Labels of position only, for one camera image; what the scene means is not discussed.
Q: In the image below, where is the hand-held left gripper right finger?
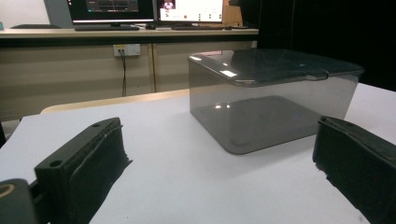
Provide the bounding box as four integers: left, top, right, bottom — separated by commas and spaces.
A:
312, 116, 396, 224

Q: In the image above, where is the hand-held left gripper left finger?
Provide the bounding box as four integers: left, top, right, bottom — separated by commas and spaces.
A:
34, 117, 134, 224

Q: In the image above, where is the grey transparent plastic box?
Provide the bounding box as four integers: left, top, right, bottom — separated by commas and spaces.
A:
188, 60, 362, 156

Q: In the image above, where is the grey transparent box lid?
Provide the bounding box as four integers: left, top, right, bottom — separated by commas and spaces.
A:
188, 48, 365, 88

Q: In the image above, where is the light wooden table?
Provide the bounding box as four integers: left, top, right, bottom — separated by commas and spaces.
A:
40, 88, 191, 115

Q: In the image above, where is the long beige desk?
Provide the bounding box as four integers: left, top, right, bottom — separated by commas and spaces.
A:
0, 27, 260, 123

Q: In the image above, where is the black curtain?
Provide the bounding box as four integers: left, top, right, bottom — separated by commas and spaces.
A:
239, 0, 396, 92

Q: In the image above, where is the black keyboard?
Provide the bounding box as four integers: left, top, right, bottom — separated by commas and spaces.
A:
74, 24, 141, 32
170, 24, 226, 32

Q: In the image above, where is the black computer monitor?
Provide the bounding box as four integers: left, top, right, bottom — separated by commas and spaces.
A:
66, 0, 156, 26
156, 0, 225, 26

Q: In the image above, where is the brown board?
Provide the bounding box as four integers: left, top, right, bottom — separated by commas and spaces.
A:
221, 0, 245, 28

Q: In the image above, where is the black power cable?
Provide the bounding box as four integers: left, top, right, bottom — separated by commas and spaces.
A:
119, 49, 128, 98

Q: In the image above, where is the white wall outlet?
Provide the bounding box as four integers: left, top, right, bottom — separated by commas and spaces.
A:
112, 43, 142, 58

